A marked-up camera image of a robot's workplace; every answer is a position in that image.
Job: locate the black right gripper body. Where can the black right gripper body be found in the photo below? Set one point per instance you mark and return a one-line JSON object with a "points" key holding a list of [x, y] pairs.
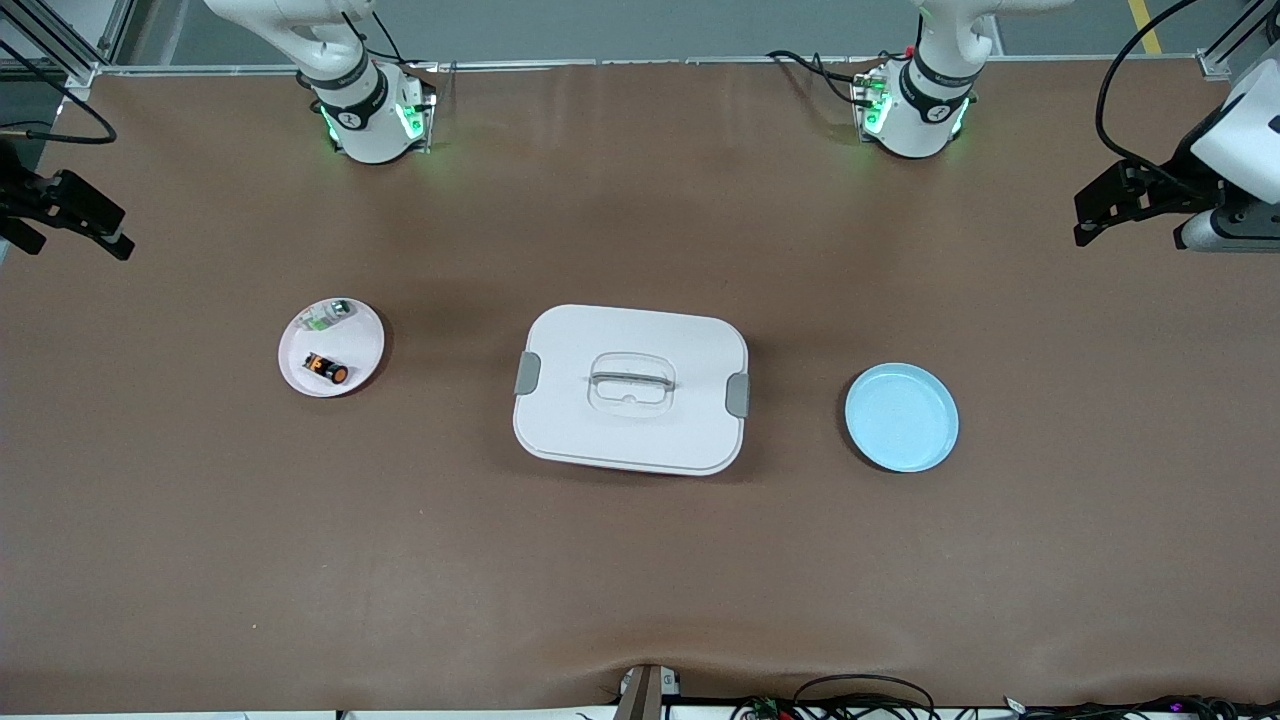
{"points": [[14, 192]]}

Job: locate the light blue round plate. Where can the light blue round plate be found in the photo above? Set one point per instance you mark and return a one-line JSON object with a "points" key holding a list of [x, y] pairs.
{"points": [[900, 418]]}

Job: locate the pink round plate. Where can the pink round plate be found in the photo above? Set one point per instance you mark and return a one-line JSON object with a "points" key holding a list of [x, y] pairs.
{"points": [[355, 350]]}

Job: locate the green and white switch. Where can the green and white switch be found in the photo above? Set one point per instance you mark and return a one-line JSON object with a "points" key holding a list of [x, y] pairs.
{"points": [[322, 320]]}

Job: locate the brown camera post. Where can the brown camera post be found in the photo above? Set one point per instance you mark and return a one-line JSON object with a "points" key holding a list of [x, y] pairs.
{"points": [[643, 695]]}

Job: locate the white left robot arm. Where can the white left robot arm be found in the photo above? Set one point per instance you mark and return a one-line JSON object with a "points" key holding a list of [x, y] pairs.
{"points": [[925, 120]]}

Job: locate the small circuit board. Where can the small circuit board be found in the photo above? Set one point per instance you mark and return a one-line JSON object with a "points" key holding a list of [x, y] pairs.
{"points": [[765, 708]]}

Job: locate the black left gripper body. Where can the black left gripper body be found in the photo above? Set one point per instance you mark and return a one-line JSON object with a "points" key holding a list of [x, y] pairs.
{"points": [[1177, 183]]}

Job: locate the white lidded box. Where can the white lidded box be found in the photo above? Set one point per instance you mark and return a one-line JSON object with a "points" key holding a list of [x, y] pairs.
{"points": [[630, 440]]}

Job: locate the orange and black switch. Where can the orange and black switch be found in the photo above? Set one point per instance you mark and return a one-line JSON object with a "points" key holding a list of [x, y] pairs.
{"points": [[327, 368]]}

